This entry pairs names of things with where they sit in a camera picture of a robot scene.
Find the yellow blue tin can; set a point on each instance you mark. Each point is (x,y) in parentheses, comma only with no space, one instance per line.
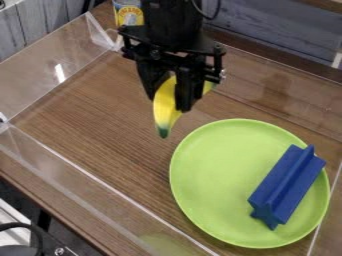
(128,13)

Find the green round plate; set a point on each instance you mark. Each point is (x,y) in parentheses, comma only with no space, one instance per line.
(216,167)

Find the clear acrylic enclosure wall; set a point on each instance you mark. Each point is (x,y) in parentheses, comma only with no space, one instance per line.
(79,149)

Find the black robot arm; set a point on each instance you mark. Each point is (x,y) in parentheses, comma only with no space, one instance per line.
(171,19)

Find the yellow toy banana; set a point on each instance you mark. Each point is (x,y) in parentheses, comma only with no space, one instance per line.
(166,114)

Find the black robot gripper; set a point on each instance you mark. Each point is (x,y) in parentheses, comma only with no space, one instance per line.
(195,59)

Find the blue plastic block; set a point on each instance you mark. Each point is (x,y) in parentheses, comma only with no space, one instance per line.
(285,186)

